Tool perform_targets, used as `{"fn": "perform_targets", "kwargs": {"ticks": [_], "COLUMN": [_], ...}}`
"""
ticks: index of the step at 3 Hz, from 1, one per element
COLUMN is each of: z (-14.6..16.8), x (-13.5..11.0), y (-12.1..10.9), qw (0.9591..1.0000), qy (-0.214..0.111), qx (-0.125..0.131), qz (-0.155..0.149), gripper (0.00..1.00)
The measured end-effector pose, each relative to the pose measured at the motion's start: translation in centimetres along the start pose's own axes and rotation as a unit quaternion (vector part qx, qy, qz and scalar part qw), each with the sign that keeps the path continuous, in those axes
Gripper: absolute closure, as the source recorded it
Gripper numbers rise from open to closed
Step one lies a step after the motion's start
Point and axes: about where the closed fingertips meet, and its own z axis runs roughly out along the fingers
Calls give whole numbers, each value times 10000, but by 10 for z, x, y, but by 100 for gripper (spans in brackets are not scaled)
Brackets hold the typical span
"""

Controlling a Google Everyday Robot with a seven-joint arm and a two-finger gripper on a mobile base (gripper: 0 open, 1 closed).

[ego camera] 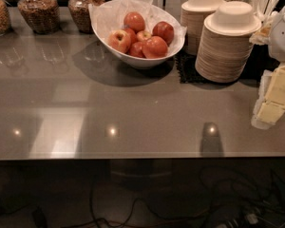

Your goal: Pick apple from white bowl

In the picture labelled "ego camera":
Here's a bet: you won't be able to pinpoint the white padded gripper finger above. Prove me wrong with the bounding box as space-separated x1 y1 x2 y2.
251 70 272 130

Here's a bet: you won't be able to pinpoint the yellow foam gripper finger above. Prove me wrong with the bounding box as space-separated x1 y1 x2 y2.
257 63 285 125

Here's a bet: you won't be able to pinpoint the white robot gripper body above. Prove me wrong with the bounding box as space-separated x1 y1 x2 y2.
269 6 285 62

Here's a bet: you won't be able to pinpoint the white oval bowl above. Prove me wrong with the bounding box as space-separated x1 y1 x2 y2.
90 0 186 70

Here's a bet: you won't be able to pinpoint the red apple right back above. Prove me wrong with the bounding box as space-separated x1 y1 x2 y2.
152 21 174 45

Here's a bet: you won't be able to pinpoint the red apple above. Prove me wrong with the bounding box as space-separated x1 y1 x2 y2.
128 42 144 58
152 21 174 45
123 11 145 32
123 28 138 44
142 36 168 59

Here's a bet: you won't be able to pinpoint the red apple front right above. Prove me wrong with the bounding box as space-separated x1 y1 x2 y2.
142 36 168 59

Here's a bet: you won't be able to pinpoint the small yellow-red apple centre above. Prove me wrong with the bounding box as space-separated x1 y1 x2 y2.
137 30 152 42

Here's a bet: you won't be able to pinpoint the red apple front middle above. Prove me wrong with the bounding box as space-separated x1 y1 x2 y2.
128 42 144 58

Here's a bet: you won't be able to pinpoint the red apple behind left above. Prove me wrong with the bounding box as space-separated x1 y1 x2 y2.
123 28 138 44

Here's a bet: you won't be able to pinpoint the red apple top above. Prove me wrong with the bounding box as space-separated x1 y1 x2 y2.
123 11 145 32

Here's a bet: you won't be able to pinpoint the yellow-red apple left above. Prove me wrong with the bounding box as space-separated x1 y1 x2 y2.
107 29 131 53

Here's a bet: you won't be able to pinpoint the black mesh mat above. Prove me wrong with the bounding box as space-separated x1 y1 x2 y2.
175 46 279 84

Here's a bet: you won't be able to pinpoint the white plastic cutlery bunch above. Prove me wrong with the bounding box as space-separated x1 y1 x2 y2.
225 0 279 46

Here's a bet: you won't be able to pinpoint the front stack of paper bowls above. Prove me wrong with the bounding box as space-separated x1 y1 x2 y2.
195 1 261 84

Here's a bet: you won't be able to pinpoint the stack of paper bowls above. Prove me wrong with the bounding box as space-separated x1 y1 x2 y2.
195 1 261 84
180 0 223 55

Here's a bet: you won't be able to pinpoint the back stack of paper bowls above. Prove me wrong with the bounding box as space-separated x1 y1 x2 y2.
180 0 223 55

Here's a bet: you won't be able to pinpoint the power strip under table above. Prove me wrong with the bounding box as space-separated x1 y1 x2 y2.
216 213 259 228

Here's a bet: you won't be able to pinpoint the white paper liner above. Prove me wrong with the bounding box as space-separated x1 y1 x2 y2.
89 0 186 60

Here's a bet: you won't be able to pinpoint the right glass jar of cereal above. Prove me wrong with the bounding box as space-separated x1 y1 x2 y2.
68 0 105 34

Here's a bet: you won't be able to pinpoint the middle glass jar of cereal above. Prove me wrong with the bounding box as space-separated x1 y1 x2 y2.
17 0 60 34

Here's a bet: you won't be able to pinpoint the black cables under table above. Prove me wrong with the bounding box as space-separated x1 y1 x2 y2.
60 164 285 228

